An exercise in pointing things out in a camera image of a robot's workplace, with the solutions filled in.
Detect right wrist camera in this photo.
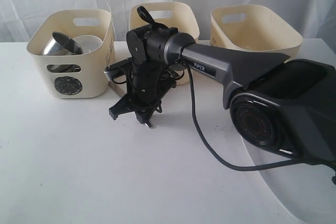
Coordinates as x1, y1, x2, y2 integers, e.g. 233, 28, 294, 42
104, 57, 132, 85

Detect steel mug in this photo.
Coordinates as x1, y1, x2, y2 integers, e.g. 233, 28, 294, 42
41, 31, 83, 73

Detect cream bin with triangle mark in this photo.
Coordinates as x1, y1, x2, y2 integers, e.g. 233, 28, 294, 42
129, 2, 200, 86

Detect white ceramic bowl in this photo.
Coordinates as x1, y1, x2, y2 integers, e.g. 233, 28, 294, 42
73, 35, 103, 54

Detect white square plate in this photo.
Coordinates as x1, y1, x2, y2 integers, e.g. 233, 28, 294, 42
241, 134, 336, 224

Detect cream bin with circle mark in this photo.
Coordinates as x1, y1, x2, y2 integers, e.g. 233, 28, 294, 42
27, 9, 115, 99

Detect cream bin with square mark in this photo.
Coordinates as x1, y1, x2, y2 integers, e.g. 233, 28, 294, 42
211, 4, 303, 57

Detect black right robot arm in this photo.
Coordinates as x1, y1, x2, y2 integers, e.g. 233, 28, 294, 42
104, 25, 335, 162

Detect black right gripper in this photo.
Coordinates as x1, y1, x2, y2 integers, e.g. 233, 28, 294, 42
109, 63, 176, 129

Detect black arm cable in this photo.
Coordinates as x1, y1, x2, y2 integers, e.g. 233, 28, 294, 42
125, 6, 336, 172

